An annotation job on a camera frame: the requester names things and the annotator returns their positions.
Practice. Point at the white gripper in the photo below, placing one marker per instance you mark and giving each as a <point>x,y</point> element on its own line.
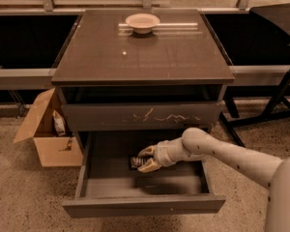
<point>163,155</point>

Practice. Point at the black rxbar chocolate wrapper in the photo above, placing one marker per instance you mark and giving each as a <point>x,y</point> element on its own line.
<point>136,162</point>

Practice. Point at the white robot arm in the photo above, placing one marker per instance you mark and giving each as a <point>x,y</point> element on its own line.
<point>270,172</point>

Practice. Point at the open grey middle drawer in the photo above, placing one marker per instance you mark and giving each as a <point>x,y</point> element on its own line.
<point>109,187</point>

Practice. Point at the closed grey top drawer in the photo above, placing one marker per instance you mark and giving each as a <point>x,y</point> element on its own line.
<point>142,116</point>

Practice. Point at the grey drawer cabinet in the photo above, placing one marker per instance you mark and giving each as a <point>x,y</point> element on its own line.
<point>107,62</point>

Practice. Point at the open cardboard box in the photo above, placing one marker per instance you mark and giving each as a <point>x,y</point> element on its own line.
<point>38,125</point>

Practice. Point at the snack bag in box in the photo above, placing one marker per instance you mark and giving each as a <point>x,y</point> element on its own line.
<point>59,123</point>

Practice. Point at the white ceramic bowl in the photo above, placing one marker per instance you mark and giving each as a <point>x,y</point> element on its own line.
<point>142,23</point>

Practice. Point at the black rolling table stand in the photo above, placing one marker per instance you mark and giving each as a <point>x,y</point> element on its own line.
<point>262,81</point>

